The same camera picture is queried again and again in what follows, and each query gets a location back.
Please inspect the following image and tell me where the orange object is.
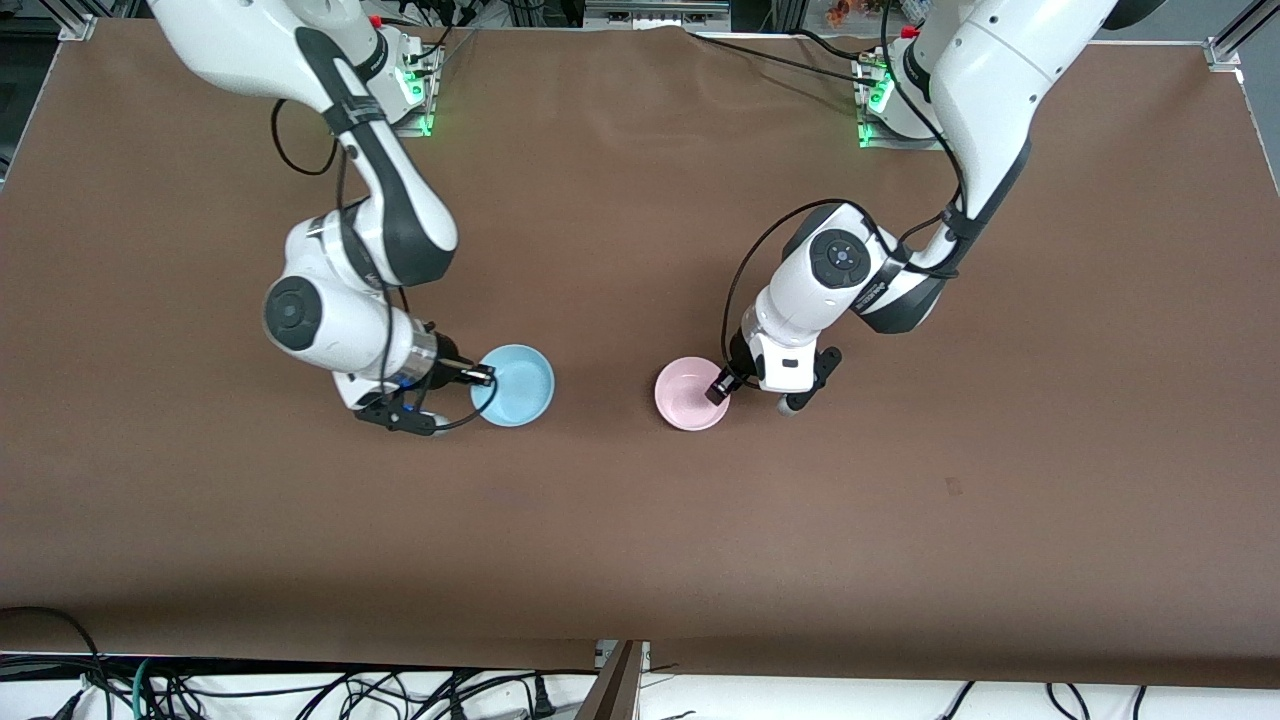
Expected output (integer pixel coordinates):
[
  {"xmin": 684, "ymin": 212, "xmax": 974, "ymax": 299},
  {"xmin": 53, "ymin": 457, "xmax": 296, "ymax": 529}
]
[{"xmin": 825, "ymin": 0, "xmax": 906, "ymax": 26}]

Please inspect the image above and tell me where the brown table cover cloth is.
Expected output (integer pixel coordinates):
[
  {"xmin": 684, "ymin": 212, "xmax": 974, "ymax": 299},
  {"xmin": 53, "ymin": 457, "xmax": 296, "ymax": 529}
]
[{"xmin": 0, "ymin": 18, "xmax": 1280, "ymax": 691}]

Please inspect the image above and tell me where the light blue bowl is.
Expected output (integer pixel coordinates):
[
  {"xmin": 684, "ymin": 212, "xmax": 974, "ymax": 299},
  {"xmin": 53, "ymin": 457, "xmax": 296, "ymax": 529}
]
[{"xmin": 470, "ymin": 344, "xmax": 556, "ymax": 429}]

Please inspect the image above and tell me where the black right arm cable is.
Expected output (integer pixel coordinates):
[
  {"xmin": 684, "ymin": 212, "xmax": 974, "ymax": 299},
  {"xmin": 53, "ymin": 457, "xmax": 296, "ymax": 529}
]
[{"xmin": 270, "ymin": 95, "xmax": 498, "ymax": 433}]

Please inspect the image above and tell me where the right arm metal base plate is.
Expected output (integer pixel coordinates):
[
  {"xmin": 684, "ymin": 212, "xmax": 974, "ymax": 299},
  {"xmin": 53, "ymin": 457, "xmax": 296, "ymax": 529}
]
[{"xmin": 395, "ymin": 45, "xmax": 438, "ymax": 138}]

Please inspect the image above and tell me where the thin black cable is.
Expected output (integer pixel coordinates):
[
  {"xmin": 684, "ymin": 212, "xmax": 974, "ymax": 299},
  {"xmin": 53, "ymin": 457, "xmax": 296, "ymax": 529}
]
[{"xmin": 688, "ymin": 30, "xmax": 883, "ymax": 86}]

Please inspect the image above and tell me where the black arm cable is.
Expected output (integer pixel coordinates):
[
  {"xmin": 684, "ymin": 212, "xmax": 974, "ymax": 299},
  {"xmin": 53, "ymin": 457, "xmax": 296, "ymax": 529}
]
[
  {"xmin": 720, "ymin": 0, "xmax": 973, "ymax": 351},
  {"xmin": 270, "ymin": 95, "xmax": 498, "ymax": 433}
]

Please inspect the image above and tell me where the aluminium frame profile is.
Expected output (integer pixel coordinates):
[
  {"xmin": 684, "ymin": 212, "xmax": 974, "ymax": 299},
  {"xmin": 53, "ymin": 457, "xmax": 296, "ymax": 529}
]
[{"xmin": 575, "ymin": 640, "xmax": 651, "ymax": 720}]

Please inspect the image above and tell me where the thick black cable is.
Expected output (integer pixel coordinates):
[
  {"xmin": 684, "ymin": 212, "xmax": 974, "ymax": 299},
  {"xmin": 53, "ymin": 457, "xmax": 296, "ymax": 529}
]
[{"xmin": 0, "ymin": 605, "xmax": 106, "ymax": 720}]

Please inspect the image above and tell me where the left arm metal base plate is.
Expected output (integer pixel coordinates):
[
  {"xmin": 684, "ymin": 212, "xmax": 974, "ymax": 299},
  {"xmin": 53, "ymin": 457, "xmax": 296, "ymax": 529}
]
[{"xmin": 858, "ymin": 55, "xmax": 946, "ymax": 151}]

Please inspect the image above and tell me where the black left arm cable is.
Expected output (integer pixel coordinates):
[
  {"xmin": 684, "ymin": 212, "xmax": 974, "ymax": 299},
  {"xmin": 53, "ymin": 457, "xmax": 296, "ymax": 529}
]
[{"xmin": 720, "ymin": 0, "xmax": 973, "ymax": 351}]

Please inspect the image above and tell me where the pink bowl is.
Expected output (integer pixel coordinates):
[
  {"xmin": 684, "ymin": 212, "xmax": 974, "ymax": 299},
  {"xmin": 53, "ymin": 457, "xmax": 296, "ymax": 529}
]
[{"xmin": 654, "ymin": 356, "xmax": 732, "ymax": 432}]

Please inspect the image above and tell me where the white power strip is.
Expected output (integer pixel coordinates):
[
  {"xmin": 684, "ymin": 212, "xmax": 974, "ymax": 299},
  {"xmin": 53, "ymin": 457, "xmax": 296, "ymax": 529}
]
[{"xmin": 583, "ymin": 0, "xmax": 733, "ymax": 31}]

